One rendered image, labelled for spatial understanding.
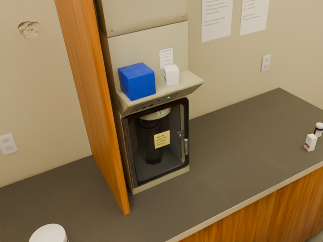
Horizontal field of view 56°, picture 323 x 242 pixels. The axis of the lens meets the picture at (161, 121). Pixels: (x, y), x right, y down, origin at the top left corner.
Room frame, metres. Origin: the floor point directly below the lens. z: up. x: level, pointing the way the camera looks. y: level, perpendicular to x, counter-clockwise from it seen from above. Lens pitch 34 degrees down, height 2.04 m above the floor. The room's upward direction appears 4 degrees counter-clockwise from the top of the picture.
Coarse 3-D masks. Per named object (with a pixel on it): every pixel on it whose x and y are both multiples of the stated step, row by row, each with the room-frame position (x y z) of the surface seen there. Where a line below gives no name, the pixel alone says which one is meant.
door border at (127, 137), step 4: (124, 120) 1.00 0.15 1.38; (124, 124) 1.00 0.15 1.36; (124, 128) 1.00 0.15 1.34; (128, 128) 1.00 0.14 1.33; (128, 132) 1.00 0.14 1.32; (124, 136) 0.99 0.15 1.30; (128, 136) 1.00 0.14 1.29; (128, 140) 1.00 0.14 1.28; (128, 144) 1.00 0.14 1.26; (128, 148) 1.00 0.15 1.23; (128, 152) 1.00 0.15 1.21; (132, 152) 1.00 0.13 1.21; (128, 156) 0.99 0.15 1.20; (132, 156) 1.00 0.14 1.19; (132, 160) 1.00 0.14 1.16; (132, 164) 1.00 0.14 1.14; (132, 168) 1.00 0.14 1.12; (132, 172) 1.00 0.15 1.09; (132, 176) 1.00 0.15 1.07; (136, 180) 1.00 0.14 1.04; (132, 184) 0.99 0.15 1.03; (136, 184) 1.00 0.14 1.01
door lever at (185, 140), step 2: (180, 134) 1.10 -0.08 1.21; (182, 134) 1.11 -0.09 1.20; (178, 136) 1.10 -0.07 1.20; (180, 136) 1.10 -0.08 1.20; (182, 136) 1.09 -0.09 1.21; (182, 138) 1.08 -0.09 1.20; (184, 138) 1.08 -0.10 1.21; (186, 138) 1.07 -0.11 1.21; (184, 140) 1.07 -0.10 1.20; (186, 140) 1.06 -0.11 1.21; (184, 142) 1.07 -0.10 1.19; (186, 142) 1.06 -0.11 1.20; (184, 144) 1.07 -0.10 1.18; (186, 144) 1.06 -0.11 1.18; (184, 146) 1.07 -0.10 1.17; (186, 146) 1.06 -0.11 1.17; (184, 148) 1.07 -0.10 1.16; (186, 148) 1.06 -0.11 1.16; (184, 150) 1.07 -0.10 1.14; (186, 150) 1.06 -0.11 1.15; (184, 152) 1.07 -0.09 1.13; (186, 152) 1.06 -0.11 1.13; (186, 154) 1.06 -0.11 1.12
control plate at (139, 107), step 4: (168, 96) 1.00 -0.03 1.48; (172, 96) 1.02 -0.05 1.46; (156, 100) 0.98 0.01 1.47; (160, 100) 1.00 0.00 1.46; (164, 100) 1.03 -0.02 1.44; (144, 104) 0.96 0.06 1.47; (148, 104) 0.98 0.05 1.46; (156, 104) 1.03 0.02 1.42; (136, 108) 0.96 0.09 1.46; (140, 108) 0.99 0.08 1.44
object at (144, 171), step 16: (144, 112) 1.04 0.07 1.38; (160, 112) 1.07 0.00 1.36; (176, 112) 1.10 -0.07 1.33; (144, 128) 1.03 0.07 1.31; (160, 128) 1.07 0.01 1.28; (176, 128) 1.10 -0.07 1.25; (144, 144) 1.03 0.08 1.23; (176, 144) 1.10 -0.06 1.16; (144, 160) 1.03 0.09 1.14; (160, 160) 1.06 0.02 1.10; (176, 160) 1.10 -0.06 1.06; (144, 176) 1.02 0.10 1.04; (160, 176) 1.06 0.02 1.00
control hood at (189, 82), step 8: (184, 72) 1.12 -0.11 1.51; (160, 80) 1.06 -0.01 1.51; (184, 80) 1.05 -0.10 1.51; (192, 80) 1.05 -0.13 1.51; (200, 80) 1.04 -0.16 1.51; (160, 88) 1.00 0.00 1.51; (168, 88) 0.99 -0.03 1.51; (176, 88) 0.99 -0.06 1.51; (184, 88) 1.00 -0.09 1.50; (192, 88) 1.05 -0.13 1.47; (120, 96) 0.97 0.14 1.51; (152, 96) 0.95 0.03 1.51; (160, 96) 0.96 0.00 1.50; (176, 96) 1.05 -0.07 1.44; (120, 104) 0.98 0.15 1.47; (128, 104) 0.90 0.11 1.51; (136, 104) 0.92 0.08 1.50; (120, 112) 0.99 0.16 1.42; (128, 112) 0.97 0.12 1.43
